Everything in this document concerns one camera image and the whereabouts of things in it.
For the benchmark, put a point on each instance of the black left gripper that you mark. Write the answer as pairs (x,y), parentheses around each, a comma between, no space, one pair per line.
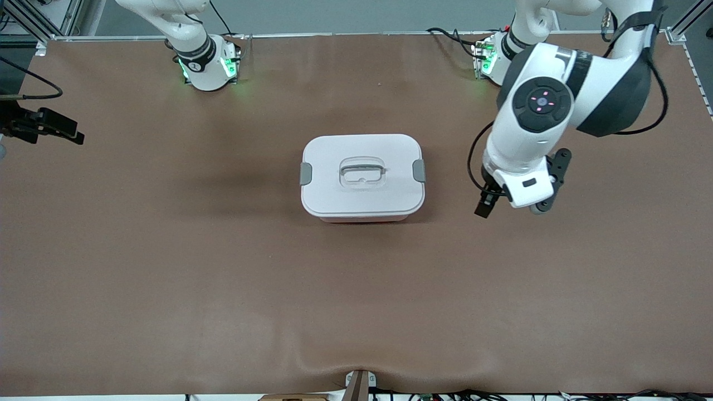
(488,197)

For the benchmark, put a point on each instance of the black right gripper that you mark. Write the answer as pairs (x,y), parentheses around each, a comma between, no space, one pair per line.
(16,123)

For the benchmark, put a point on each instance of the grey lid latch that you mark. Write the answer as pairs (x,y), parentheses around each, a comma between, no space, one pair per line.
(419,170)
(306,174)

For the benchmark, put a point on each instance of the white plastic box lid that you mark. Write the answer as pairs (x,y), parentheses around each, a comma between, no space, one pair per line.
(334,195)

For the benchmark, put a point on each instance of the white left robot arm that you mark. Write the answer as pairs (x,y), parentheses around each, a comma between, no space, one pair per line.
(529,139)

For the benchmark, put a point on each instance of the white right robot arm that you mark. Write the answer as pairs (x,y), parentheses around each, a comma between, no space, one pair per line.
(195,61)

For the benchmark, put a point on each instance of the pink plastic storage box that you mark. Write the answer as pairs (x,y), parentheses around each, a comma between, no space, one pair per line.
(362,220)

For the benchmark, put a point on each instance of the brown table mat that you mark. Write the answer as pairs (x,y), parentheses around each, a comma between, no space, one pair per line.
(356,306)

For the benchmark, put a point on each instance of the brown cardboard piece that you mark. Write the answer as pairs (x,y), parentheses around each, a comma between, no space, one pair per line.
(295,397)

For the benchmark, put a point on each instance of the aluminium frame profile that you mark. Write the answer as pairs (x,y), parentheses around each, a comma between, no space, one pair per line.
(688,19)
(28,21)

